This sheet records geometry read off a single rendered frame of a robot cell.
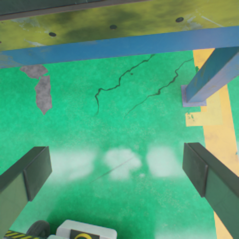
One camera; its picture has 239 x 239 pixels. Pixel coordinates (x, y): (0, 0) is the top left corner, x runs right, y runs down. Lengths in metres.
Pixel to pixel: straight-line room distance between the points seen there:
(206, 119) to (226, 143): 0.15
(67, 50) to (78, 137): 0.63
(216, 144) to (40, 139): 0.93
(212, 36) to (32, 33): 0.34
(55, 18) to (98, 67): 0.78
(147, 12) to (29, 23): 0.17
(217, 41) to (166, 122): 0.57
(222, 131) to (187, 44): 0.65
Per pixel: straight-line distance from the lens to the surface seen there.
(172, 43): 0.42
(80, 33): 0.32
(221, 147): 1.00
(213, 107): 1.02
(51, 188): 1.07
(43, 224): 1.02
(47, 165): 0.17
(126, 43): 0.40
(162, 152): 0.93
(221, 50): 0.61
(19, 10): 0.32
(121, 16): 0.29
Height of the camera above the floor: 0.93
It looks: 79 degrees down
